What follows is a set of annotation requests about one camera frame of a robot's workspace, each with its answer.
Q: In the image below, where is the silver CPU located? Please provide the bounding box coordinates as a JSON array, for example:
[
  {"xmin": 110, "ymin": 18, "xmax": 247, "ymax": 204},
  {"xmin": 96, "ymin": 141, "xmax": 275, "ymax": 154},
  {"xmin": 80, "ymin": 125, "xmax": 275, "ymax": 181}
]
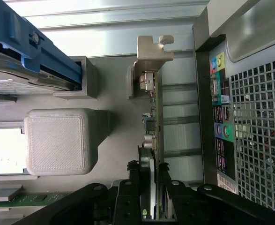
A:
[{"xmin": 0, "ymin": 127, "xmax": 28, "ymax": 175}]

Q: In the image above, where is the hard disk with blue caddy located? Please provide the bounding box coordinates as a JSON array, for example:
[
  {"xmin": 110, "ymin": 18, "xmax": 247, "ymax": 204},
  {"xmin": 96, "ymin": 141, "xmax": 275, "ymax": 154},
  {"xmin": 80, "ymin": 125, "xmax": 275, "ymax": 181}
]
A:
[{"xmin": 0, "ymin": 0, "xmax": 83, "ymax": 96}]

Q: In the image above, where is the green RAM stick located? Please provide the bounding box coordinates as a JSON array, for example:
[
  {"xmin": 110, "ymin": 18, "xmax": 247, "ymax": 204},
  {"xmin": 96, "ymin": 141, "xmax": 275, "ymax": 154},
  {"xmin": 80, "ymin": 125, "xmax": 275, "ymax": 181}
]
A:
[{"xmin": 0, "ymin": 192, "xmax": 74, "ymax": 209}]

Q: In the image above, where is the black open PC case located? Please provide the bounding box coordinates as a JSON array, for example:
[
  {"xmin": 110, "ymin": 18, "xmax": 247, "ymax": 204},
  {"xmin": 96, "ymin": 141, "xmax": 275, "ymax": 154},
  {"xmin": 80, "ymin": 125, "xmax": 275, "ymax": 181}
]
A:
[{"xmin": 192, "ymin": 0, "xmax": 275, "ymax": 215}]

